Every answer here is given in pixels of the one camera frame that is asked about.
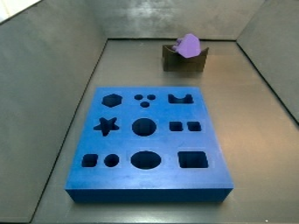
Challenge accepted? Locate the purple three-prong object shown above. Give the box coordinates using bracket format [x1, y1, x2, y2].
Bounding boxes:
[172, 33, 202, 59]

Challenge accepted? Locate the black curved fixture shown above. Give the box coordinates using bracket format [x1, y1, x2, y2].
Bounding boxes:
[163, 45, 210, 73]

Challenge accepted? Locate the blue shape-sorter block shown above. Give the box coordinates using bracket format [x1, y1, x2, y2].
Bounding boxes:
[66, 87, 234, 203]

